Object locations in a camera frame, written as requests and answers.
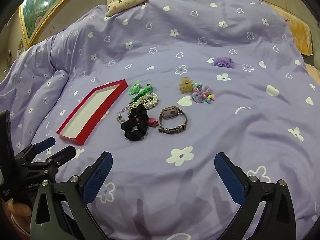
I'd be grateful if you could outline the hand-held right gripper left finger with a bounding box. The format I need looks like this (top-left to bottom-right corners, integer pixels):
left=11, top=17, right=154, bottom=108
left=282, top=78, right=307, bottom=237
left=30, top=151, right=114, bottom=240

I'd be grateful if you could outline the black scrunchie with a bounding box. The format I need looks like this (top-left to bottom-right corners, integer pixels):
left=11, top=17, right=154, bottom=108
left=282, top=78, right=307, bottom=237
left=121, top=104, right=149, bottom=141

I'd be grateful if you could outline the dark sparkly hair clip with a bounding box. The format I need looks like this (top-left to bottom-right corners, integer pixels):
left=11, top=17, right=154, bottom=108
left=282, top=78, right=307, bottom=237
left=137, top=97, right=153, bottom=107

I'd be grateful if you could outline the orange towel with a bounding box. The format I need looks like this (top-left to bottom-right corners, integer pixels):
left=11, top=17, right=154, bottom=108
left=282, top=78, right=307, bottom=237
left=271, top=6, right=313, bottom=56

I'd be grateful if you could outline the gold framed painting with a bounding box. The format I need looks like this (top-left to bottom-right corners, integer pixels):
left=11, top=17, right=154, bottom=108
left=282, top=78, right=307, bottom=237
left=19, top=0, right=94, bottom=48

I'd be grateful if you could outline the red rimmed white tray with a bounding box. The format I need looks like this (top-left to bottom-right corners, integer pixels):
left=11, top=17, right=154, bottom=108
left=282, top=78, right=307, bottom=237
left=56, top=79, right=128, bottom=146

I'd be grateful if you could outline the purple floral blanket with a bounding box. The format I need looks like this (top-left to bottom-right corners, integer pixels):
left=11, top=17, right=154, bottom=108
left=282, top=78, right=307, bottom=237
left=0, top=0, right=320, bottom=240

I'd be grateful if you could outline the white pearl bracelet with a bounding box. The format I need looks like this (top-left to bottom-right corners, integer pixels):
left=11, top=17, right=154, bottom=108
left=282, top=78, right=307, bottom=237
left=129, top=93, right=160, bottom=110

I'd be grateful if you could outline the light green hair clip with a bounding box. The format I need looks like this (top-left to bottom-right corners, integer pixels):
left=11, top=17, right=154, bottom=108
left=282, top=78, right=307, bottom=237
left=128, top=80, right=143, bottom=95

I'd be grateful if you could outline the purple bow beaded hair tie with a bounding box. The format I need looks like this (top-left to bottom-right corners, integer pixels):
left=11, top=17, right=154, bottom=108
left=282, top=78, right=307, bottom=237
left=191, top=82, right=215, bottom=104

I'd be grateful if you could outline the person's left hand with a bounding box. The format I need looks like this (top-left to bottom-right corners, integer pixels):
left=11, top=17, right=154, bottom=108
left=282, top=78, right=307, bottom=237
left=5, top=200, right=33, bottom=218

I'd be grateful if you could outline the colourful bead bracelet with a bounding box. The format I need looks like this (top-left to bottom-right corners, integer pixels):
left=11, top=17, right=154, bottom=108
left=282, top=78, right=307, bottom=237
left=115, top=106, right=133, bottom=124

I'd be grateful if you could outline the yellow claw hair clip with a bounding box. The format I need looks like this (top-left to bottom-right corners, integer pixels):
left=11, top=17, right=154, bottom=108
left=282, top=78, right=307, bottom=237
left=178, top=77, right=193, bottom=95

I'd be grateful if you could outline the metal bangle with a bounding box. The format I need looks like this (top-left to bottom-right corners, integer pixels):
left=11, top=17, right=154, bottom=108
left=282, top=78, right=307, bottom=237
left=157, top=106, right=187, bottom=134

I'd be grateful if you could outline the peach cloth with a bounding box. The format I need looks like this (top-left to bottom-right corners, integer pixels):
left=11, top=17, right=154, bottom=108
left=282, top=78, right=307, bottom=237
left=305, top=64, right=320, bottom=87

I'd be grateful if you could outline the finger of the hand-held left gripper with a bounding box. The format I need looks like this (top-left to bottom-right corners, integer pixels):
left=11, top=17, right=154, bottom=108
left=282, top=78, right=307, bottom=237
left=14, top=137, right=57, bottom=164
left=22, top=145, right=77, bottom=178

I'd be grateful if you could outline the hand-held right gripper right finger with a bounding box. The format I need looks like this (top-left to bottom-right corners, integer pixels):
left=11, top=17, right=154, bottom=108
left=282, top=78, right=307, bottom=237
left=214, top=152, right=297, bottom=240

